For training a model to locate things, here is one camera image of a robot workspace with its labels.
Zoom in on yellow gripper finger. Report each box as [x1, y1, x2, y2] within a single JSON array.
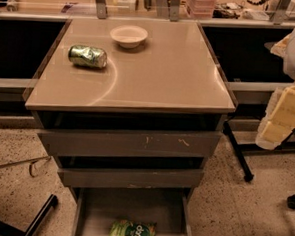
[[255, 121, 292, 150], [270, 85, 295, 130]]

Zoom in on green rice chip bag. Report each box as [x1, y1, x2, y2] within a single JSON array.
[[109, 220, 156, 236]]

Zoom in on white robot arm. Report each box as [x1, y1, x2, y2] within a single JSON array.
[[255, 28, 295, 150]]

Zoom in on grey middle drawer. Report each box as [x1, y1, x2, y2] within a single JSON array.
[[58, 168, 203, 189]]

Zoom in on grey drawer cabinet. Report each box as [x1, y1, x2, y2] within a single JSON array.
[[19, 12, 241, 203]]

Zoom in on grey open bottom drawer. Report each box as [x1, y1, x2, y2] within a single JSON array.
[[71, 188, 192, 236]]

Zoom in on grey top drawer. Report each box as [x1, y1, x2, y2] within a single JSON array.
[[38, 129, 222, 158]]

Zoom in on black table leg right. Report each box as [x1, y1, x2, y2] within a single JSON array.
[[223, 122, 253, 182]]

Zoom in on black caster wheel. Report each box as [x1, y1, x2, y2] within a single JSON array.
[[287, 195, 295, 209]]

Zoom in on pink stacked trays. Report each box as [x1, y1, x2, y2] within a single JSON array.
[[185, 0, 216, 19]]

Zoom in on white paper bowl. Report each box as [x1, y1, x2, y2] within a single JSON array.
[[110, 25, 148, 49]]

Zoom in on crushed green soda can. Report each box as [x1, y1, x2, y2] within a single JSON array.
[[68, 44, 107, 69]]

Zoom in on thin metal rod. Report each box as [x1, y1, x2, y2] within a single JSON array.
[[0, 156, 51, 178]]

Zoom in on black stand leg left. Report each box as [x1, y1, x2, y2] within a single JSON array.
[[0, 194, 58, 236]]

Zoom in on metal bracket right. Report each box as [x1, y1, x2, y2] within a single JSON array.
[[271, 0, 291, 25]]

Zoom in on metal bracket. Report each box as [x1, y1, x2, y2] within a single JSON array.
[[271, 0, 291, 25], [95, 0, 107, 19], [169, 0, 181, 22]]

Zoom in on metal bracket middle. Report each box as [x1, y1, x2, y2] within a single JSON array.
[[169, 0, 181, 22]]

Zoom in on metal bracket left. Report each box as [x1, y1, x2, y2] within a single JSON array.
[[95, 0, 107, 19]]

